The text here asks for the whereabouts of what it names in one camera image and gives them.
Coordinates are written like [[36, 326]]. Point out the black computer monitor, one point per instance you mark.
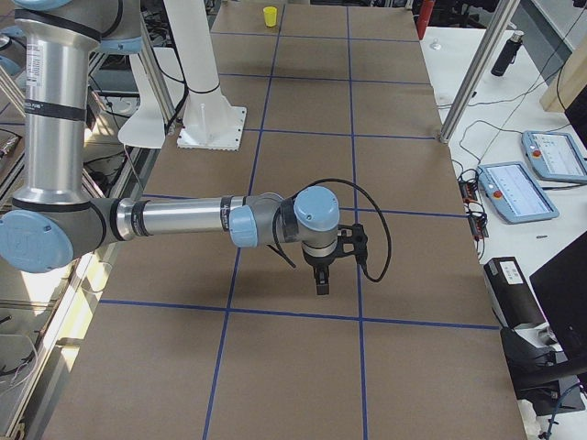
[[560, 287]]

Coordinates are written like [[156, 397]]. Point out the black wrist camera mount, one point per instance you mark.
[[352, 241]]

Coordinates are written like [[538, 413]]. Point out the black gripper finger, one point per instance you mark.
[[317, 278], [323, 282]]

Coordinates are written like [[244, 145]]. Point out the yellow plastic cup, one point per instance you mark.
[[270, 15]]

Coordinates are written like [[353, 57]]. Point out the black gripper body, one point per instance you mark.
[[319, 264]]

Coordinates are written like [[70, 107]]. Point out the near blue teach pendant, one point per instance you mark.
[[514, 193]]

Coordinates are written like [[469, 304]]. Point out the black box with label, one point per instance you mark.
[[513, 301]]

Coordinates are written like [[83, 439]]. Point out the far blue teach pendant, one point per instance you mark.
[[554, 156]]

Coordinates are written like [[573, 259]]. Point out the blue teach pendant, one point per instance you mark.
[[514, 193], [554, 156]]

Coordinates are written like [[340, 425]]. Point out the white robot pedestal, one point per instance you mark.
[[209, 120]]

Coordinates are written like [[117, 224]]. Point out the aluminium frame post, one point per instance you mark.
[[490, 39]]

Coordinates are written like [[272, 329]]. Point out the black water bottle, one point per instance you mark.
[[508, 53]]

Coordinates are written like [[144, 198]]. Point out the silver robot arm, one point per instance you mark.
[[53, 221]]

